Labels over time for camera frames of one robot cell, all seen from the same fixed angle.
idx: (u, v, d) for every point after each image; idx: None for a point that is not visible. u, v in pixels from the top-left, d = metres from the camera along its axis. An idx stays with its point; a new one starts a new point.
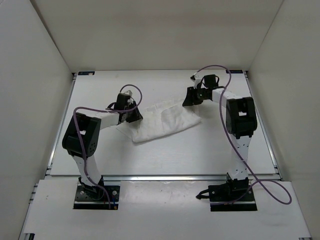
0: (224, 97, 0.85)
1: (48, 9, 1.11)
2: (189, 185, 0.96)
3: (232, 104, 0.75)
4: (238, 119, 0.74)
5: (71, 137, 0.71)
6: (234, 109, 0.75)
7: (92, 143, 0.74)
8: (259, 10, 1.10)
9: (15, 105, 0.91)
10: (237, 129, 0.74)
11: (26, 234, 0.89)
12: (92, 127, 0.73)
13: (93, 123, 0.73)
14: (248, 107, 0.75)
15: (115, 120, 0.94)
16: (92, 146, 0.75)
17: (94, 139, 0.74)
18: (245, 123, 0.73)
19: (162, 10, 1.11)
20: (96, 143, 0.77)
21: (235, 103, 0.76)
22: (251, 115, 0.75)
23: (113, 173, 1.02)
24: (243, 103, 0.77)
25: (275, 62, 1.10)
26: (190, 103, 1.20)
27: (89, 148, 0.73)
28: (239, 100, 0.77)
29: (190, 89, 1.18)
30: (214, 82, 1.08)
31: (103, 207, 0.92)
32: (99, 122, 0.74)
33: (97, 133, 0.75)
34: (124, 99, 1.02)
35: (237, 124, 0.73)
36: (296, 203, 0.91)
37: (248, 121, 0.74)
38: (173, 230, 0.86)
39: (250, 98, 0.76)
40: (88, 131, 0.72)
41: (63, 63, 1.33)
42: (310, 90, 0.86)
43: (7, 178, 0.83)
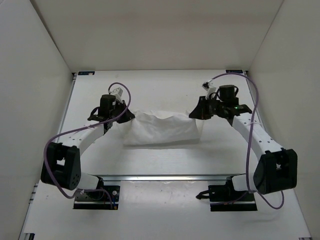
0: (255, 138, 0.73)
1: (48, 9, 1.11)
2: (189, 185, 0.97)
3: (269, 161, 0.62)
4: (274, 178, 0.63)
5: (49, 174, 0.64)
6: (271, 168, 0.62)
7: (74, 176, 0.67)
8: (258, 11, 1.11)
9: (15, 104, 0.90)
10: (272, 189, 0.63)
11: (26, 234, 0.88)
12: (70, 163, 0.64)
13: (70, 156, 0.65)
14: (289, 164, 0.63)
15: (100, 132, 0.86)
16: (75, 179, 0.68)
17: (75, 172, 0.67)
18: (281, 184, 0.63)
19: (162, 10, 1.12)
20: (78, 173, 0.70)
21: (273, 158, 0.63)
22: (291, 174, 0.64)
23: (114, 173, 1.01)
24: (281, 155, 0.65)
25: (275, 62, 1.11)
26: (198, 115, 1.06)
27: (72, 183, 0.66)
28: (277, 151, 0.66)
29: (201, 99, 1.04)
30: (233, 94, 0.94)
31: (103, 207, 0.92)
32: (76, 152, 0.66)
33: (77, 164, 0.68)
34: (109, 104, 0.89)
35: (271, 184, 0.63)
36: (296, 202, 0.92)
37: (285, 180, 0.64)
38: (174, 230, 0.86)
39: (293, 154, 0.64)
40: (66, 167, 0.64)
41: (63, 63, 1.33)
42: (310, 91, 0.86)
43: (7, 178, 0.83)
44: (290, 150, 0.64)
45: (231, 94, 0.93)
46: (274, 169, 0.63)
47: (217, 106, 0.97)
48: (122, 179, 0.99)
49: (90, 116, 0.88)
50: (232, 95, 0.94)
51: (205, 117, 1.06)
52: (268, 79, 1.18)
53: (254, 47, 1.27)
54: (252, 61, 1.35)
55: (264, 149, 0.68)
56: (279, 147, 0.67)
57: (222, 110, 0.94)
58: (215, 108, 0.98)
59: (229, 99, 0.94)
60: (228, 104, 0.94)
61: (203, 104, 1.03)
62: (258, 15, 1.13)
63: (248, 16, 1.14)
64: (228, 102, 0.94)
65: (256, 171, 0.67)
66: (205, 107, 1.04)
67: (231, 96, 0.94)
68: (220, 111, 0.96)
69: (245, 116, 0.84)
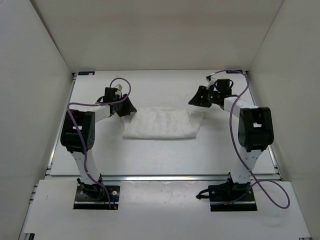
0: (237, 105, 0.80)
1: (48, 10, 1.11)
2: (189, 185, 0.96)
3: (246, 113, 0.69)
4: (253, 130, 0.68)
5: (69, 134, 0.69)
6: (249, 120, 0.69)
7: (90, 136, 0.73)
8: (258, 11, 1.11)
9: (15, 105, 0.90)
10: (253, 141, 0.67)
11: (26, 233, 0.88)
12: (88, 120, 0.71)
13: (89, 116, 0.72)
14: (264, 117, 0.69)
15: (107, 112, 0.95)
16: (91, 139, 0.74)
17: (91, 132, 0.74)
18: (261, 136, 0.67)
19: (162, 10, 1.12)
20: (93, 136, 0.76)
21: (250, 112, 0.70)
22: (269, 128, 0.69)
23: (114, 173, 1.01)
24: (259, 112, 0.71)
25: (275, 62, 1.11)
26: (197, 102, 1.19)
27: (89, 141, 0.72)
28: (254, 109, 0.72)
29: (201, 87, 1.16)
30: (227, 87, 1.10)
31: (103, 207, 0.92)
32: (93, 114, 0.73)
33: (93, 125, 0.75)
34: (112, 92, 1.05)
35: (252, 134, 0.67)
36: (296, 202, 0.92)
37: (265, 133, 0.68)
38: (174, 230, 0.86)
39: (267, 109, 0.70)
40: (85, 125, 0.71)
41: (63, 63, 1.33)
42: (310, 90, 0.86)
43: (7, 178, 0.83)
44: (266, 107, 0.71)
45: (226, 86, 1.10)
46: (251, 121, 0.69)
47: (214, 95, 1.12)
48: (122, 179, 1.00)
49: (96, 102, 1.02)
50: (227, 87, 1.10)
51: (202, 104, 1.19)
52: (268, 78, 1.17)
53: (253, 47, 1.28)
54: (252, 61, 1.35)
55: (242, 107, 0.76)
56: (256, 107, 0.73)
57: (217, 98, 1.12)
58: (211, 97, 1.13)
59: (223, 90, 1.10)
60: (222, 94, 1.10)
61: (203, 92, 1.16)
62: (258, 15, 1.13)
63: (248, 16, 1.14)
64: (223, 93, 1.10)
65: (240, 130, 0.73)
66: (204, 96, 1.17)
67: (226, 88, 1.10)
68: (216, 99, 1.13)
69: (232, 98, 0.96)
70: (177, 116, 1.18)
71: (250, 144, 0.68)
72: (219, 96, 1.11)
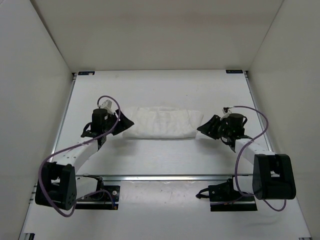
0: (250, 148, 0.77)
1: (48, 9, 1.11)
2: (189, 185, 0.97)
3: (262, 161, 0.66)
4: (272, 181, 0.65)
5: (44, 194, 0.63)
6: (266, 169, 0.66)
7: (70, 195, 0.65)
8: (259, 11, 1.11)
9: (15, 105, 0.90)
10: (271, 192, 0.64)
11: (26, 233, 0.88)
12: (66, 180, 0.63)
13: (65, 173, 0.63)
14: (284, 167, 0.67)
15: (94, 149, 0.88)
16: (72, 197, 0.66)
17: (71, 191, 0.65)
18: (279, 188, 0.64)
19: (162, 10, 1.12)
20: (74, 193, 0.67)
21: (266, 160, 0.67)
22: (289, 180, 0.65)
23: (114, 173, 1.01)
24: (277, 161, 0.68)
25: (274, 62, 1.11)
26: (206, 130, 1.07)
27: (67, 202, 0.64)
28: (272, 156, 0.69)
29: (215, 117, 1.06)
30: (240, 124, 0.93)
31: (103, 207, 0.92)
32: (71, 172, 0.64)
33: (74, 181, 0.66)
34: (101, 119, 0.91)
35: (269, 186, 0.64)
36: (295, 202, 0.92)
37: (284, 185, 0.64)
38: (173, 230, 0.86)
39: (286, 157, 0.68)
40: (61, 183, 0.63)
41: (63, 63, 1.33)
42: (310, 91, 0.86)
43: (7, 179, 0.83)
44: (285, 156, 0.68)
45: (239, 123, 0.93)
46: (267, 171, 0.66)
47: (225, 129, 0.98)
48: (122, 180, 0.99)
49: (82, 133, 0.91)
50: (240, 124, 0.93)
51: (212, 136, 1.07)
52: (268, 79, 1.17)
53: (253, 47, 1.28)
54: (252, 61, 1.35)
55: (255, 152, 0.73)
56: (273, 153, 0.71)
57: (228, 135, 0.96)
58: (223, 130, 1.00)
59: (236, 127, 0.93)
60: (233, 132, 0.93)
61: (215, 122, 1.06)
62: (258, 15, 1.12)
63: (248, 16, 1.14)
64: (234, 130, 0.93)
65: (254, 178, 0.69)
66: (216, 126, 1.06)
67: (239, 125, 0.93)
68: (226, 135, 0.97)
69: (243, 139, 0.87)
70: (176, 116, 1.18)
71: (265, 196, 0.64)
72: (229, 133, 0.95)
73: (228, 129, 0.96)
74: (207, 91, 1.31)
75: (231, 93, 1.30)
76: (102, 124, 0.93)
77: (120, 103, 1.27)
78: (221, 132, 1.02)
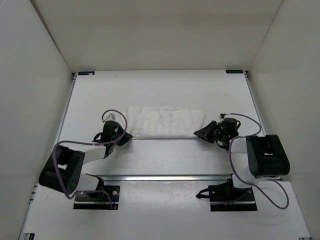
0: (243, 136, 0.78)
1: (48, 9, 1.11)
2: (189, 185, 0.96)
3: (253, 139, 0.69)
4: (266, 159, 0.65)
5: (49, 174, 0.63)
6: (257, 149, 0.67)
7: (73, 180, 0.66)
8: (258, 11, 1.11)
9: (15, 106, 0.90)
10: (266, 167, 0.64)
11: (26, 233, 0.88)
12: (75, 162, 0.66)
13: (76, 158, 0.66)
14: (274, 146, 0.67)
15: (101, 154, 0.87)
16: (73, 183, 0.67)
17: (75, 175, 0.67)
18: (273, 164, 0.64)
19: (162, 10, 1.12)
20: (77, 180, 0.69)
21: (257, 140, 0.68)
22: (281, 154, 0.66)
23: (114, 173, 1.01)
24: (268, 143, 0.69)
25: (274, 62, 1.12)
26: (202, 135, 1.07)
27: (69, 185, 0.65)
28: (263, 138, 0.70)
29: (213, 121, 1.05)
30: (235, 128, 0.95)
31: (103, 207, 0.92)
32: (82, 156, 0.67)
33: (80, 168, 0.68)
34: (111, 131, 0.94)
35: (264, 165, 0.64)
36: (296, 202, 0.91)
37: (278, 162, 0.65)
38: (173, 230, 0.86)
39: (274, 137, 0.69)
40: (69, 167, 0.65)
41: (63, 63, 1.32)
42: (310, 91, 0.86)
43: (7, 179, 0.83)
44: (274, 135, 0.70)
45: (233, 127, 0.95)
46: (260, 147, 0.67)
47: (220, 133, 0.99)
48: (123, 179, 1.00)
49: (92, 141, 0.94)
50: (234, 128, 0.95)
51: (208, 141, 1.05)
52: (268, 78, 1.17)
53: (253, 47, 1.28)
54: (252, 61, 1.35)
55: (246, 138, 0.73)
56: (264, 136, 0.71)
57: (223, 139, 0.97)
58: (218, 133, 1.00)
59: (231, 131, 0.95)
60: (228, 137, 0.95)
61: (212, 125, 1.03)
62: (259, 15, 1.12)
63: (248, 16, 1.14)
64: (229, 135, 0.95)
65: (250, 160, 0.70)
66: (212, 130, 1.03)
67: (233, 128, 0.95)
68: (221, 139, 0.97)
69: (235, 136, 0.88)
70: (177, 116, 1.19)
71: (261, 173, 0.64)
72: (224, 137, 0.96)
73: (223, 133, 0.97)
74: (207, 91, 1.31)
75: (231, 93, 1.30)
76: (112, 135, 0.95)
77: (120, 103, 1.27)
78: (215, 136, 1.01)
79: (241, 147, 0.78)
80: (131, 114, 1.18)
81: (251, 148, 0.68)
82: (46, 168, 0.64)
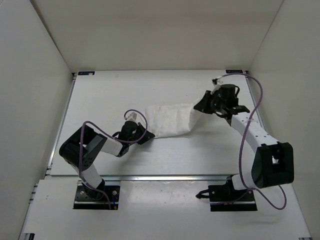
0: (251, 132, 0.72)
1: (47, 9, 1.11)
2: (189, 185, 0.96)
3: (265, 153, 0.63)
4: (271, 173, 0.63)
5: (72, 144, 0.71)
6: (267, 162, 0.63)
7: (90, 157, 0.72)
8: (258, 11, 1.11)
9: (15, 105, 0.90)
10: (270, 180, 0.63)
11: (26, 233, 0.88)
12: (97, 141, 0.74)
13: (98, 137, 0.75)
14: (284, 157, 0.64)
15: (116, 150, 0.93)
16: (89, 161, 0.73)
17: (92, 154, 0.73)
18: (279, 177, 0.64)
19: (162, 10, 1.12)
20: (91, 161, 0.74)
21: (268, 153, 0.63)
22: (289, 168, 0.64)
23: (115, 173, 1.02)
24: (277, 149, 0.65)
25: (274, 61, 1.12)
26: (200, 109, 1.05)
27: (86, 160, 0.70)
28: (273, 147, 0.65)
29: (206, 93, 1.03)
30: (232, 95, 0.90)
31: (103, 207, 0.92)
32: (103, 139, 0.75)
33: (98, 149, 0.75)
34: (128, 132, 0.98)
35: (269, 178, 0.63)
36: (296, 202, 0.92)
37: (284, 174, 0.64)
38: (173, 230, 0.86)
39: (287, 147, 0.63)
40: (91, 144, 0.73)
41: (63, 63, 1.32)
42: (309, 91, 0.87)
43: (7, 179, 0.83)
44: (287, 144, 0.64)
45: (231, 94, 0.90)
46: (269, 160, 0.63)
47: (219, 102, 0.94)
48: (124, 179, 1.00)
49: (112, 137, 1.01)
50: (232, 95, 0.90)
51: (206, 112, 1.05)
52: (268, 78, 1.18)
53: (253, 47, 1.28)
54: (252, 61, 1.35)
55: (259, 142, 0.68)
56: (275, 142, 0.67)
57: (222, 109, 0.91)
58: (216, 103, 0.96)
59: (228, 98, 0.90)
60: (228, 104, 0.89)
61: (207, 98, 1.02)
62: (259, 15, 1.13)
63: (248, 16, 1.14)
64: (227, 102, 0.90)
65: (255, 164, 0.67)
66: (207, 102, 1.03)
67: (232, 95, 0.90)
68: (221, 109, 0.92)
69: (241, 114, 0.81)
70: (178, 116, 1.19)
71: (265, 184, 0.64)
72: (224, 105, 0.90)
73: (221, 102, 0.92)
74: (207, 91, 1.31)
75: None
76: (129, 136, 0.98)
77: (121, 103, 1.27)
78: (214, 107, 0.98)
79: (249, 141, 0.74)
80: (151, 114, 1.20)
81: (260, 161, 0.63)
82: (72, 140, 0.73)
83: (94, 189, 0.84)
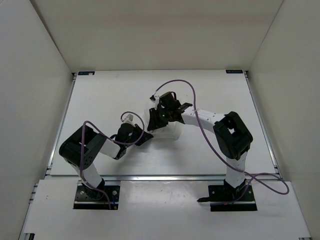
0: (202, 119, 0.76)
1: (47, 9, 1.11)
2: (189, 185, 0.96)
3: (221, 128, 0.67)
4: (235, 141, 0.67)
5: (71, 145, 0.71)
6: (228, 135, 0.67)
7: (90, 156, 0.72)
8: (259, 10, 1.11)
9: (15, 105, 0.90)
10: (238, 148, 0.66)
11: (25, 233, 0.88)
12: (97, 141, 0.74)
13: (98, 137, 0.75)
14: (237, 123, 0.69)
15: (113, 152, 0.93)
16: (89, 160, 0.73)
17: (92, 153, 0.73)
18: (242, 141, 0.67)
19: (162, 10, 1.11)
20: (91, 160, 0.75)
21: (224, 127, 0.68)
22: (244, 130, 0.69)
23: (114, 173, 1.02)
24: (228, 120, 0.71)
25: (274, 61, 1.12)
26: (154, 126, 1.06)
27: (86, 159, 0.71)
28: (223, 119, 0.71)
29: (151, 110, 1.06)
30: (173, 99, 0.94)
31: (103, 207, 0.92)
32: (103, 139, 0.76)
33: (98, 148, 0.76)
34: (124, 135, 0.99)
35: (236, 145, 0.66)
36: (296, 202, 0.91)
37: (244, 137, 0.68)
38: (172, 230, 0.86)
39: (234, 114, 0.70)
40: (91, 143, 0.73)
41: (63, 63, 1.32)
42: (309, 91, 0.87)
43: (7, 179, 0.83)
44: (232, 113, 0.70)
45: (172, 99, 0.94)
46: (229, 133, 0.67)
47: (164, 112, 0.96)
48: (124, 179, 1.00)
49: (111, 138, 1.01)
50: (173, 100, 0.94)
51: (160, 126, 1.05)
52: (268, 78, 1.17)
53: (253, 47, 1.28)
54: (252, 61, 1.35)
55: (213, 122, 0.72)
56: (223, 115, 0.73)
57: (170, 116, 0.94)
58: (163, 115, 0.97)
59: (172, 104, 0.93)
60: (173, 108, 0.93)
61: (153, 114, 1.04)
62: (259, 15, 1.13)
63: (248, 16, 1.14)
64: (171, 109, 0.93)
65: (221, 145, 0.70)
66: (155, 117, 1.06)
67: (172, 100, 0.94)
68: (168, 116, 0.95)
69: (188, 109, 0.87)
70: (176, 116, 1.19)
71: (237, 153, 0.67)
72: (170, 112, 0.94)
73: (167, 110, 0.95)
74: (207, 91, 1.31)
75: (231, 93, 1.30)
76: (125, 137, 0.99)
77: (120, 103, 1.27)
78: (163, 119, 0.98)
79: (207, 127, 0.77)
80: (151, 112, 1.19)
81: (222, 137, 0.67)
82: (71, 139, 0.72)
83: (94, 188, 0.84)
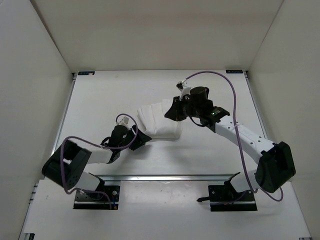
0: (244, 140, 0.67)
1: (47, 10, 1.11)
2: (189, 185, 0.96)
3: (268, 161, 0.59)
4: (280, 178, 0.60)
5: (51, 167, 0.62)
6: (274, 170, 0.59)
7: (74, 176, 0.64)
8: (258, 11, 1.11)
9: (15, 105, 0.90)
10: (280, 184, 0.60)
11: (25, 233, 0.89)
12: (80, 159, 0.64)
13: (82, 154, 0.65)
14: (286, 158, 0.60)
15: (106, 158, 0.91)
16: (74, 179, 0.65)
17: (78, 171, 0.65)
18: (284, 177, 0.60)
19: (162, 10, 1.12)
20: (78, 177, 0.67)
21: (272, 161, 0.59)
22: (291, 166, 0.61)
23: (114, 173, 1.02)
24: (274, 150, 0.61)
25: (274, 61, 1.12)
26: (173, 115, 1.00)
27: (69, 180, 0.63)
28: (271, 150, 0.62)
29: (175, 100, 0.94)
30: (205, 99, 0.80)
31: (103, 207, 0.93)
32: (87, 155, 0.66)
33: (84, 164, 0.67)
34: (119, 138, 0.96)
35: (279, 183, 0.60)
36: (296, 202, 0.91)
37: (289, 174, 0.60)
38: (173, 230, 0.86)
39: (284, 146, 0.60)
40: (73, 162, 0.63)
41: (63, 63, 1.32)
42: (309, 91, 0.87)
43: (7, 179, 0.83)
44: (282, 144, 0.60)
45: (204, 99, 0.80)
46: (274, 168, 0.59)
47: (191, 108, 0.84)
48: (124, 179, 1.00)
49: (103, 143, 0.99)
50: (205, 100, 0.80)
51: (179, 117, 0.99)
52: (268, 79, 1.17)
53: (253, 47, 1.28)
54: (252, 61, 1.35)
55: (258, 149, 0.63)
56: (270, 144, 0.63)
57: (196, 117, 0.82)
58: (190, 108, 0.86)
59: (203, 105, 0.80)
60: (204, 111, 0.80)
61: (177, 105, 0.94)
62: (259, 15, 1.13)
63: (248, 16, 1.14)
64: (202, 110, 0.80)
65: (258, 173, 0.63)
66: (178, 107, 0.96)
67: (204, 100, 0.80)
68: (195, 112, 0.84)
69: (225, 119, 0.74)
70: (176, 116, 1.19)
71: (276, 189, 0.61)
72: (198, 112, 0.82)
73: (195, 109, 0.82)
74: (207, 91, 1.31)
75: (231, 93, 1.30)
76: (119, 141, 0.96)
77: (120, 103, 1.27)
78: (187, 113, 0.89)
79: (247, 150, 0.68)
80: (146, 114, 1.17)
81: (266, 171, 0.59)
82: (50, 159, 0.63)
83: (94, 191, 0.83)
